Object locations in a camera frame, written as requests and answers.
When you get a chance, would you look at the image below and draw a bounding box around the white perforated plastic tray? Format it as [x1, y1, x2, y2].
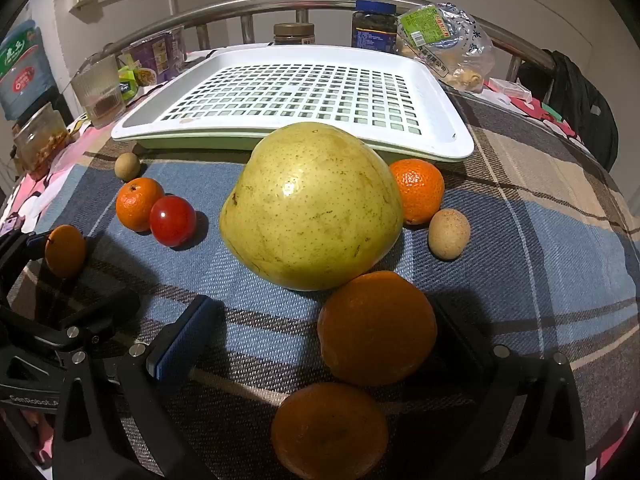
[111, 45, 475, 162]

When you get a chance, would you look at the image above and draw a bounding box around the pink cartoon bedsheet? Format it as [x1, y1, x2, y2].
[0, 47, 586, 241]

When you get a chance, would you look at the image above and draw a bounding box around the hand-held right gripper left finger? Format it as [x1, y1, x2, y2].
[52, 294, 226, 480]

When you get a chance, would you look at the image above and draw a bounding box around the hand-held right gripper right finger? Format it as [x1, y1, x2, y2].
[432, 297, 587, 480]

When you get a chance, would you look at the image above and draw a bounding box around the large orange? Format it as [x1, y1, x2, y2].
[270, 381, 390, 480]
[317, 270, 438, 387]

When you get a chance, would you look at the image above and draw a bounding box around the blue water jug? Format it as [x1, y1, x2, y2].
[0, 20, 53, 121]

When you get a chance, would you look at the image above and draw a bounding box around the brown lid jar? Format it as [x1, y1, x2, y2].
[273, 22, 316, 47]

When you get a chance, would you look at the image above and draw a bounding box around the small white box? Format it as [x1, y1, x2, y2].
[487, 78, 533, 106]

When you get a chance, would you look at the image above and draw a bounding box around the green packet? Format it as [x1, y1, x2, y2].
[118, 65, 146, 101]

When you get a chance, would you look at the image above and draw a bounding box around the metal bed rail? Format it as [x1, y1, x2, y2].
[82, 0, 558, 86]

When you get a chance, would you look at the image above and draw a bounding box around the blue lid jar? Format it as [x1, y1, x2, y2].
[351, 1, 398, 53]

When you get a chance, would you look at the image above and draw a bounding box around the small mandarin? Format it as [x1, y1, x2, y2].
[44, 224, 88, 279]
[115, 177, 166, 233]

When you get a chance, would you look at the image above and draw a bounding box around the black bag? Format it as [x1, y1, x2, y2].
[517, 49, 620, 171]

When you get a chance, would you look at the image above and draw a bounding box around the clear plastic snack bag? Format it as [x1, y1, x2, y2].
[396, 2, 496, 93]

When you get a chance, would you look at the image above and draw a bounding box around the clear plastic food container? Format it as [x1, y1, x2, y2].
[12, 102, 71, 176]

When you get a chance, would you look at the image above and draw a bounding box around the plaid blanket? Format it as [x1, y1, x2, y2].
[0, 92, 640, 480]

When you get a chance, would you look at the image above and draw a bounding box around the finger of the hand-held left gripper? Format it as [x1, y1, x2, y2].
[0, 287, 142, 356]
[0, 232, 48, 286]

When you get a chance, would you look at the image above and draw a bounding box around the bumpy bright mandarin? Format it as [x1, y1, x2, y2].
[389, 158, 446, 226]

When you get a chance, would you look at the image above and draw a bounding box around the ribbed glass cup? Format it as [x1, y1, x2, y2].
[70, 55, 127, 130]

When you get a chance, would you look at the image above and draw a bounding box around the red cherry tomato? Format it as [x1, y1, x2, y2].
[149, 196, 197, 248]

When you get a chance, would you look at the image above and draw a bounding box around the brown longan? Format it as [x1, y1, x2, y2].
[114, 153, 141, 181]
[428, 208, 472, 261]

